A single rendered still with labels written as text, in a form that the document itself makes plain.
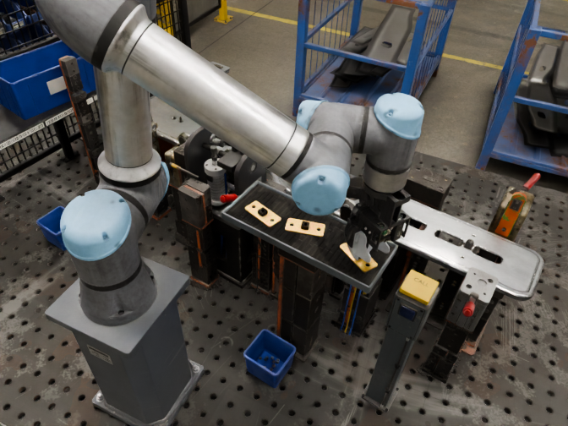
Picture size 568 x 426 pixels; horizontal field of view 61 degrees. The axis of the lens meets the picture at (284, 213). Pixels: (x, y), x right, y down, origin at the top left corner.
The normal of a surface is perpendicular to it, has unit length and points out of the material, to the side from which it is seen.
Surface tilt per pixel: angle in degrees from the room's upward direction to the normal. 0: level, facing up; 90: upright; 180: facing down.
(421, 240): 0
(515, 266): 0
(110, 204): 7
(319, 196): 90
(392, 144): 90
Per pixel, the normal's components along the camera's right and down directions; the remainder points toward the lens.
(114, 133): -0.21, 0.66
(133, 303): 0.63, 0.29
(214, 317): 0.04, -0.73
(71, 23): -0.31, 0.44
